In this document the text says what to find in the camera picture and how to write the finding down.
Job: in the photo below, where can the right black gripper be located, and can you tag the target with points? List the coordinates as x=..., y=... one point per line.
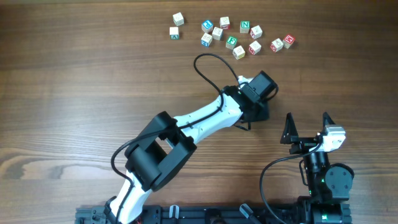
x=290, y=135

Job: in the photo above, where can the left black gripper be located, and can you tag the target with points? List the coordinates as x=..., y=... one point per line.
x=267, y=111

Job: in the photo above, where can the green letter F block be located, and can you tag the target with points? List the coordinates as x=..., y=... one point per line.
x=231, y=42

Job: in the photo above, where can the white block blue side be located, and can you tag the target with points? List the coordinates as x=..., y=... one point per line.
x=206, y=40

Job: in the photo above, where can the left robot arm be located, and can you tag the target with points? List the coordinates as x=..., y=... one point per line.
x=164, y=146

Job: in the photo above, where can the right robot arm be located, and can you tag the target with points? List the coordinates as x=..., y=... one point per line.
x=328, y=184

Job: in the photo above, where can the white block yellow side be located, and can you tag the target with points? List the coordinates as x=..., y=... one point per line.
x=239, y=52

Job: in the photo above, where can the white block red letter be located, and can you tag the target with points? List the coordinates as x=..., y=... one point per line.
x=255, y=47

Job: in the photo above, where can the white block red number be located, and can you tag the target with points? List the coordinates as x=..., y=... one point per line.
x=276, y=45

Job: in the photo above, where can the red letter M block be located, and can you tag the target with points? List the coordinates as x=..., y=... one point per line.
x=288, y=41

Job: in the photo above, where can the white block red picture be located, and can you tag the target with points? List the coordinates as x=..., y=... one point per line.
x=256, y=32

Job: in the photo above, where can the green letter N block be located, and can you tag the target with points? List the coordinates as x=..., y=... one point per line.
x=244, y=27

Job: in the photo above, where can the white block grey picture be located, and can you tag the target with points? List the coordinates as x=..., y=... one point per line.
x=217, y=33

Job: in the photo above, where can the white block red side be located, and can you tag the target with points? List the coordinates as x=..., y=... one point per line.
x=225, y=23

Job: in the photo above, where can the blue letter P block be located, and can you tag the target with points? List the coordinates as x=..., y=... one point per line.
x=207, y=26

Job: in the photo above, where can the white block green side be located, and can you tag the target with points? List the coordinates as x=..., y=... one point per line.
x=174, y=33

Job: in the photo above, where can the plain white wooden block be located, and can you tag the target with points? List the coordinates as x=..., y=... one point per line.
x=178, y=19

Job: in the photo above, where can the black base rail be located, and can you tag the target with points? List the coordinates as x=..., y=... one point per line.
x=155, y=214

